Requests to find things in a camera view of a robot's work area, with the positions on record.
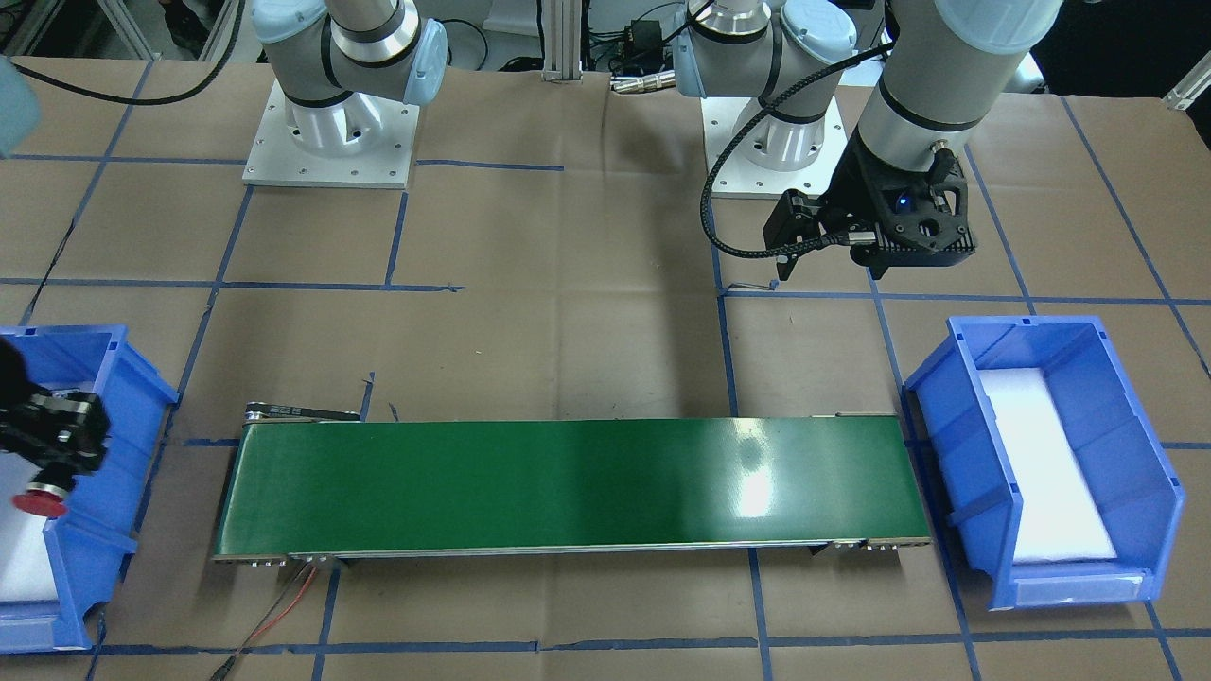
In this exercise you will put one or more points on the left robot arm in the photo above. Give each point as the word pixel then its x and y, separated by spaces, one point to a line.
pixel 945 66

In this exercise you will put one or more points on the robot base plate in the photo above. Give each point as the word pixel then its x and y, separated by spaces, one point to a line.
pixel 363 142
pixel 774 157

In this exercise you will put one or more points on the white foam pad bin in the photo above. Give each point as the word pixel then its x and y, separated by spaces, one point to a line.
pixel 27 571
pixel 1059 521

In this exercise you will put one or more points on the blue plastic bin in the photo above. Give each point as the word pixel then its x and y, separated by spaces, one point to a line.
pixel 1135 488
pixel 90 543

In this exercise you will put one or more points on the green conveyor belt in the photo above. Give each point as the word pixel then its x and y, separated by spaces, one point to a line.
pixel 353 490

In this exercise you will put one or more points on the red push button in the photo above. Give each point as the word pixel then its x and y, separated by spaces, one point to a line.
pixel 46 494

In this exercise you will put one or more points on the aluminium frame post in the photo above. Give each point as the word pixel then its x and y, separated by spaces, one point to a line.
pixel 561 32

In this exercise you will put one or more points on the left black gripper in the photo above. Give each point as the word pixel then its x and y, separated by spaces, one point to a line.
pixel 859 180

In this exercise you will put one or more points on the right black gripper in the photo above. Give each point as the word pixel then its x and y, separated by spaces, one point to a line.
pixel 21 380

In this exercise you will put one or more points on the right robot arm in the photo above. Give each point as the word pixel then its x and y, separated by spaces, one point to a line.
pixel 350 80

